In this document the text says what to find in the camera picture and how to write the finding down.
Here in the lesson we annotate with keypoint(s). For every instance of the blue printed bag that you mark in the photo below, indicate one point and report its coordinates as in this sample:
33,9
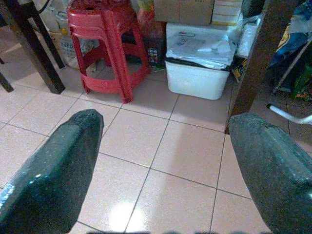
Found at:
290,36

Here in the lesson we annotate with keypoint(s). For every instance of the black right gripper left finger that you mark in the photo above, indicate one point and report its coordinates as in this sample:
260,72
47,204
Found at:
51,175

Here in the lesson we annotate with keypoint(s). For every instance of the dark wooden table leg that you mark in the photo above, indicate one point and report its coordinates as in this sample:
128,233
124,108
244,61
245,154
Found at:
256,56

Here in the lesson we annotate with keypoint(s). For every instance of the dark wooden chair leg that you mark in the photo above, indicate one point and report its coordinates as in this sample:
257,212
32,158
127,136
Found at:
31,44

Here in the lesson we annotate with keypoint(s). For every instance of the red plastic bag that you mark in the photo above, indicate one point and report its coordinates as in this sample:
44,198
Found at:
151,26

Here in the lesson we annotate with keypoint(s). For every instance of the white plastic storage bin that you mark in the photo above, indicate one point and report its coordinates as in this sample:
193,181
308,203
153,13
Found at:
195,79

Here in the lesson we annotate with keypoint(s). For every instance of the green printed bag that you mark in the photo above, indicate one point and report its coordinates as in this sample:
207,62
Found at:
303,83

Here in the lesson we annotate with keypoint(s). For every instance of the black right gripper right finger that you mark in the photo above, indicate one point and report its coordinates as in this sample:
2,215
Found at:
273,165

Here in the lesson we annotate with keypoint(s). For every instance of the red plastic stool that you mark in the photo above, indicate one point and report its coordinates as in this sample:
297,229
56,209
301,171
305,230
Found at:
107,46

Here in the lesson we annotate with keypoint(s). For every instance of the brown cardboard box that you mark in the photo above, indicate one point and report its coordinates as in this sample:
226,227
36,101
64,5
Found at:
184,11

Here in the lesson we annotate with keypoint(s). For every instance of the white printed sack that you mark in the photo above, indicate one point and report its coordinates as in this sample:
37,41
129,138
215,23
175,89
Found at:
69,48

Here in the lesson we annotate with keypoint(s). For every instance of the clear plastic bag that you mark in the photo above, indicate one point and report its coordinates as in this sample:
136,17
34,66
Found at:
248,36

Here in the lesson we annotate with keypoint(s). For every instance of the white metal rack leg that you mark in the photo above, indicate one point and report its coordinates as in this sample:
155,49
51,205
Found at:
290,114

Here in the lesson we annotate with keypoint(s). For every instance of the white paper stack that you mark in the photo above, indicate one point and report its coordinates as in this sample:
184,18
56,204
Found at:
200,46

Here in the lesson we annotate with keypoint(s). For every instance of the white and yellow box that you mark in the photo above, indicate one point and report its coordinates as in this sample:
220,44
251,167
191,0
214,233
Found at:
226,12

